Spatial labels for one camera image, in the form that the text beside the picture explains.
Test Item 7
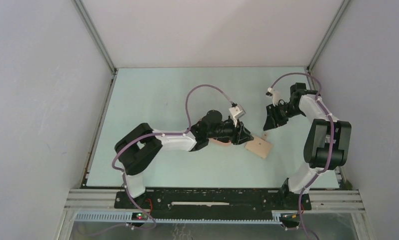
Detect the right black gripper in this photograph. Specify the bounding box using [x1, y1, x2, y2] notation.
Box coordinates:
[263, 102, 304, 131]

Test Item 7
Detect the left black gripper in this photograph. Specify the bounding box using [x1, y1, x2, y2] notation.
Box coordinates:
[207, 116, 253, 145]

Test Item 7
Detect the tan leather card holder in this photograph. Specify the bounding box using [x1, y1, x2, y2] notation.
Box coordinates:
[245, 132, 274, 159]

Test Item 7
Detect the pink oval tray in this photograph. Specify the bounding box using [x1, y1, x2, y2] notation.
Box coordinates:
[209, 138, 232, 147]

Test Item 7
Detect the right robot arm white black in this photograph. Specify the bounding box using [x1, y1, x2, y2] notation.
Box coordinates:
[263, 83, 352, 210]

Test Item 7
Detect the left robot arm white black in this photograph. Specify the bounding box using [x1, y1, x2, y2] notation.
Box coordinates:
[112, 110, 254, 209]

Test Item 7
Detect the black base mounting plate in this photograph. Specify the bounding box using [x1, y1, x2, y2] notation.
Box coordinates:
[114, 187, 312, 221]

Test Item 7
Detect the right controller board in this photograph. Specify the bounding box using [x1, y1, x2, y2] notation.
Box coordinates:
[280, 214, 300, 229]

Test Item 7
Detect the controller board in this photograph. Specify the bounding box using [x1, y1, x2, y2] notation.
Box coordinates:
[280, 214, 300, 229]
[131, 212, 149, 221]

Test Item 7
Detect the left controller board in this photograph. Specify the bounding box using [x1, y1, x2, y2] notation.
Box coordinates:
[131, 212, 149, 221]

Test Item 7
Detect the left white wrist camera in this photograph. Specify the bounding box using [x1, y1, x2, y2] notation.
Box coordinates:
[229, 103, 246, 127]

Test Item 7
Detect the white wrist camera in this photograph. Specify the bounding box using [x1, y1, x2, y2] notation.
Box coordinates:
[229, 103, 246, 127]
[265, 87, 282, 106]

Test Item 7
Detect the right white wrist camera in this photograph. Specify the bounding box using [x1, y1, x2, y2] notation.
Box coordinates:
[265, 87, 282, 106]

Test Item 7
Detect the white cable duct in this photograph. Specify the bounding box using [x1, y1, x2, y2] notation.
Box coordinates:
[74, 211, 283, 225]

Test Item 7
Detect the aluminium frame rail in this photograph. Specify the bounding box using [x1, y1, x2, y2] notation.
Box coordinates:
[64, 188, 366, 214]

